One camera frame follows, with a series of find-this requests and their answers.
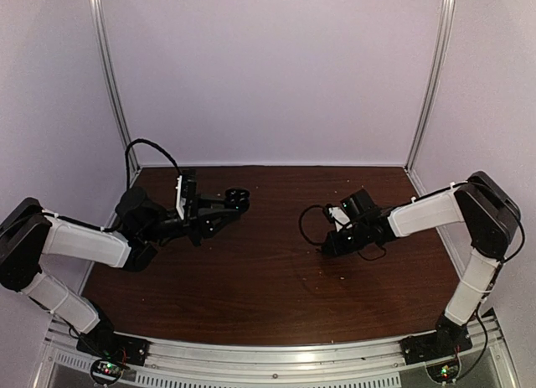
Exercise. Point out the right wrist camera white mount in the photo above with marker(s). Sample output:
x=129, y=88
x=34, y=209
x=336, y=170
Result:
x=336, y=216

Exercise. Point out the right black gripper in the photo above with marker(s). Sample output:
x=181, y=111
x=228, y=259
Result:
x=337, y=248

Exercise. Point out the right circuit board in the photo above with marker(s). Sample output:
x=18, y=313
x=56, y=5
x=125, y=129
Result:
x=444, y=372

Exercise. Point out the circuit board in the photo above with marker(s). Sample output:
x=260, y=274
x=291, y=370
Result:
x=104, y=372
x=444, y=372

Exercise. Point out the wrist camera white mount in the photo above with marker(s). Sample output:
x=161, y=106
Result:
x=336, y=216
x=185, y=191

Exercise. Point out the aluminium frame post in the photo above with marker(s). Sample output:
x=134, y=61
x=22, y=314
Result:
x=447, y=12
x=98, y=17

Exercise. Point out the right aluminium frame post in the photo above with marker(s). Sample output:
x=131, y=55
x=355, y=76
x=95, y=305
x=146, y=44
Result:
x=447, y=12

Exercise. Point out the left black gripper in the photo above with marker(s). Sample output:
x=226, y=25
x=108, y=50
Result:
x=198, y=219

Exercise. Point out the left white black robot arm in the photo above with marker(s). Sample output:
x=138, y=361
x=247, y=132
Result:
x=30, y=232

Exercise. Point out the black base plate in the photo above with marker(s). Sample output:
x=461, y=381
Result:
x=124, y=350
x=431, y=346

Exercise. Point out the left aluminium frame post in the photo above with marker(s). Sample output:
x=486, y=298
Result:
x=98, y=17

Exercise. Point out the left circuit board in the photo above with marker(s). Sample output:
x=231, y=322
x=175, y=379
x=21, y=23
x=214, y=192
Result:
x=104, y=372

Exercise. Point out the black earbud charging case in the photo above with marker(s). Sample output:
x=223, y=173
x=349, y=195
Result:
x=237, y=199

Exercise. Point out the aluminium front rail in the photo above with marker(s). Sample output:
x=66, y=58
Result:
x=369, y=363

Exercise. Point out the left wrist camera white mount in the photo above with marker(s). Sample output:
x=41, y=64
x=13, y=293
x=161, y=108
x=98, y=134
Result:
x=185, y=191

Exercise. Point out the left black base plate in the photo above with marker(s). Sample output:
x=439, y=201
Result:
x=124, y=350

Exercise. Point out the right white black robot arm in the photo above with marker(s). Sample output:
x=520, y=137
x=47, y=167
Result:
x=491, y=219

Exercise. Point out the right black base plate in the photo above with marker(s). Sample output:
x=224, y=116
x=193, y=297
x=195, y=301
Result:
x=431, y=346

